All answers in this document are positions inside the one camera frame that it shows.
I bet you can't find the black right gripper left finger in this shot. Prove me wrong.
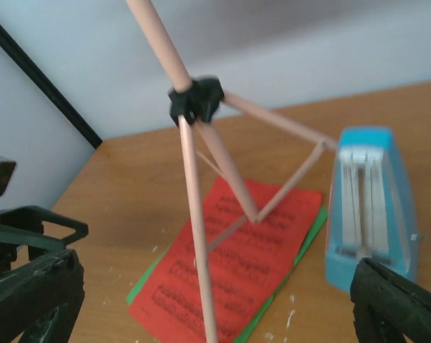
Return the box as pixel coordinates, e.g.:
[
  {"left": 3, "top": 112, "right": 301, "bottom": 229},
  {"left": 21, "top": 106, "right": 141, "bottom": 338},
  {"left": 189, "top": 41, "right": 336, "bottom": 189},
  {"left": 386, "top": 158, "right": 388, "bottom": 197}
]
[{"left": 0, "top": 249, "right": 85, "bottom": 342}]

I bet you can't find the pink music stand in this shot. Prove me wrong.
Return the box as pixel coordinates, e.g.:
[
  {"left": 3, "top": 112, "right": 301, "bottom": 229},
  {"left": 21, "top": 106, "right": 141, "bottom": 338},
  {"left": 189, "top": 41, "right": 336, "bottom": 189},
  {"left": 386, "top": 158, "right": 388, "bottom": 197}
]
[{"left": 127, "top": 0, "right": 337, "bottom": 342}]

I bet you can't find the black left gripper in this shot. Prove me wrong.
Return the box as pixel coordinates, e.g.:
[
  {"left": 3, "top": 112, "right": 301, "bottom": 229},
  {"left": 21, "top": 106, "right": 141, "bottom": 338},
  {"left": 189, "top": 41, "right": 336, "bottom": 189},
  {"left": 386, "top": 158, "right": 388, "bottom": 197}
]
[{"left": 0, "top": 206, "right": 89, "bottom": 278}]

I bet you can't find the red sheet music page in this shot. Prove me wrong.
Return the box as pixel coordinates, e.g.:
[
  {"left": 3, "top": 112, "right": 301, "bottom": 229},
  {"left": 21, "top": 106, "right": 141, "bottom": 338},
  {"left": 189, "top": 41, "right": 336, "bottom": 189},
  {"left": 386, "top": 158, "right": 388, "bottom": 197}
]
[{"left": 129, "top": 189, "right": 325, "bottom": 342}]

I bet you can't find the green sheet music page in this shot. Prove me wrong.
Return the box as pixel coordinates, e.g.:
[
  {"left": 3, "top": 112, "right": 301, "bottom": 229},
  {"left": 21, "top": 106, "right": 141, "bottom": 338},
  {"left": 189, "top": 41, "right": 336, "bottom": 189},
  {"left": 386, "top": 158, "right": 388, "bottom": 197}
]
[{"left": 126, "top": 207, "right": 328, "bottom": 343}]

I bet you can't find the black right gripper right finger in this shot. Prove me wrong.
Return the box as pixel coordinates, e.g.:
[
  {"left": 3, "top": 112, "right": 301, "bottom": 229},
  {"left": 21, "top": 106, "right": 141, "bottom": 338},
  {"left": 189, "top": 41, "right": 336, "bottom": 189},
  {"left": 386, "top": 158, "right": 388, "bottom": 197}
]
[{"left": 350, "top": 258, "right": 431, "bottom": 343}]

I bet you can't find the blue metronome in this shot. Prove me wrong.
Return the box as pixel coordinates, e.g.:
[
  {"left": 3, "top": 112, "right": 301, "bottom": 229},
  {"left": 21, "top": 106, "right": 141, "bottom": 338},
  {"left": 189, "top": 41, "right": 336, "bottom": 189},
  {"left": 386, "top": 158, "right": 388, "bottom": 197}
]
[{"left": 325, "top": 126, "right": 420, "bottom": 292}]

